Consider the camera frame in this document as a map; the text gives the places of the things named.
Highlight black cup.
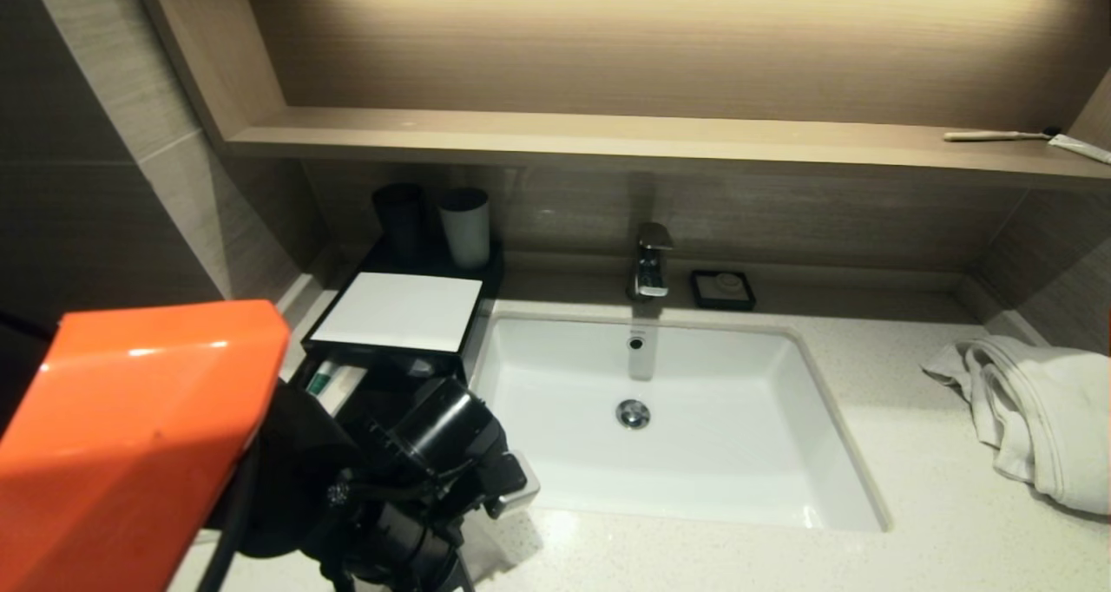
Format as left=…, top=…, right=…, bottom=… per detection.
left=371, top=182, right=428, bottom=265

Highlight black box white lid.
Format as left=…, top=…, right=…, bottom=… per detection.
left=303, top=242, right=507, bottom=390

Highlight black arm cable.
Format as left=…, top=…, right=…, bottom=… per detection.
left=195, top=440, right=266, bottom=592

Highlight black square soap dish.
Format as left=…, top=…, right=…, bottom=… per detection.
left=688, top=269, right=757, bottom=312

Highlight beige toothbrush black bristles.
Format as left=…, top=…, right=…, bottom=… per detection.
left=943, top=128, right=1061, bottom=143

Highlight white cup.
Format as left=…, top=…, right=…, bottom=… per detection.
left=437, top=187, right=491, bottom=270

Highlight black drawer of box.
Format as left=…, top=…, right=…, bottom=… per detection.
left=286, top=347, right=470, bottom=428

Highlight white green toothpaste packet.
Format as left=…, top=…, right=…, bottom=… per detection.
left=306, top=359, right=368, bottom=418

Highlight white rectangular sink basin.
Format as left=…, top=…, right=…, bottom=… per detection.
left=445, top=312, right=891, bottom=533

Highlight small white toothpaste tube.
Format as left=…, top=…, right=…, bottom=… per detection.
left=1047, top=134, right=1111, bottom=166

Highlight chrome faucet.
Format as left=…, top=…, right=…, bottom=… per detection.
left=626, top=222, right=675, bottom=303

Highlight white crumpled towel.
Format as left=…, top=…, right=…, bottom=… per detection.
left=919, top=336, right=1111, bottom=517

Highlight light wooden wall shelf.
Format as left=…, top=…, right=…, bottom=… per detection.
left=130, top=0, right=1111, bottom=194

